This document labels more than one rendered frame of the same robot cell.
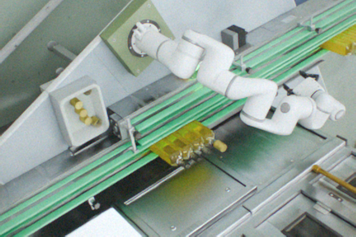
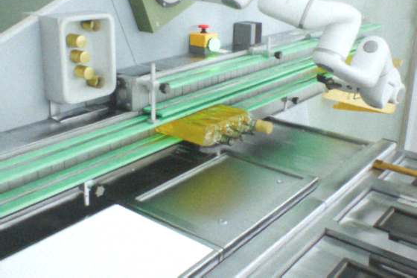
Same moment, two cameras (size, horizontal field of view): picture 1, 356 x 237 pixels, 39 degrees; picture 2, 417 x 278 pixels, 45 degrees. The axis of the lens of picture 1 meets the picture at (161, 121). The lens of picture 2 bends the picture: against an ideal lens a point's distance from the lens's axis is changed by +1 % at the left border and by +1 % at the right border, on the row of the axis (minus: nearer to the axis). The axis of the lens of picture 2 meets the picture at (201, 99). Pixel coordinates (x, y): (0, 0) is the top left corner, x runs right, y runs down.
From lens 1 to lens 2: 0.99 m
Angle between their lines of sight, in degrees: 27
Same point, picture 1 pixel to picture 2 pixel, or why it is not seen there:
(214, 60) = not seen: outside the picture
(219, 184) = (266, 178)
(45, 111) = (29, 42)
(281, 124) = (368, 68)
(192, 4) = not seen: outside the picture
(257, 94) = (344, 18)
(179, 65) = not seen: outside the picture
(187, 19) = not seen: outside the picture
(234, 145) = (260, 150)
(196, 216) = (251, 209)
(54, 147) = (30, 109)
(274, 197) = (345, 190)
